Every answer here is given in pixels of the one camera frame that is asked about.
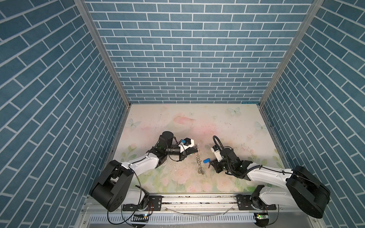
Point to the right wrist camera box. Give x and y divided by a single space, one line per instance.
217 153

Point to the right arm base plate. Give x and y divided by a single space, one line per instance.
247 203

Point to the aluminium corner post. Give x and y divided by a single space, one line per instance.
86 16
312 11

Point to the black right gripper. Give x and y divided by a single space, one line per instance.
215 165

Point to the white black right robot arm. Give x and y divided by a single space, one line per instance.
295 187

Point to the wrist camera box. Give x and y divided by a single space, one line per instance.
217 153
187 141

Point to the large metal keyring band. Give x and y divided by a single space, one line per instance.
198 161

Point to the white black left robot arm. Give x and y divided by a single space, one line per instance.
113 187

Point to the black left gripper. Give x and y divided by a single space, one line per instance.
183 155

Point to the aluminium front rail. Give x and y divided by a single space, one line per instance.
197 202

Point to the aluminium left corner post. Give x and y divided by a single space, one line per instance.
86 16

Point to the perforated cable duct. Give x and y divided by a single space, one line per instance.
172 218

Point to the aluminium right corner post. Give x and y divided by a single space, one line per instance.
312 11

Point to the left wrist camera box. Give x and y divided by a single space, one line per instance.
187 141

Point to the blue tagged key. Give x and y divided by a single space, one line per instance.
207 162

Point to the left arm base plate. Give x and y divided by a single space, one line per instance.
153 201

